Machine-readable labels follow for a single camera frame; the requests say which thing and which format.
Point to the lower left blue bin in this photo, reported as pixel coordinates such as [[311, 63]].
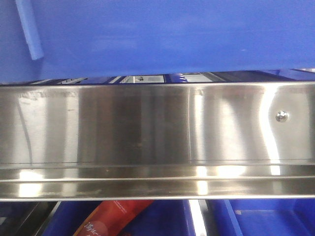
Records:
[[161, 218]]

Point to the stainless steel conveyor rail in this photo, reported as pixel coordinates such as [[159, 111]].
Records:
[[157, 141]]

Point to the blue plastic bin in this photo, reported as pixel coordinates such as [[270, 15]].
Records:
[[60, 39]]

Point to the red snack package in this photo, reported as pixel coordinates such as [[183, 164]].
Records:
[[110, 217]]

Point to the silver rail screw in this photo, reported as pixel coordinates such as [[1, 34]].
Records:
[[282, 116]]

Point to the lower right blue bin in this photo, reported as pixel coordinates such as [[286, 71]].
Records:
[[264, 217]]

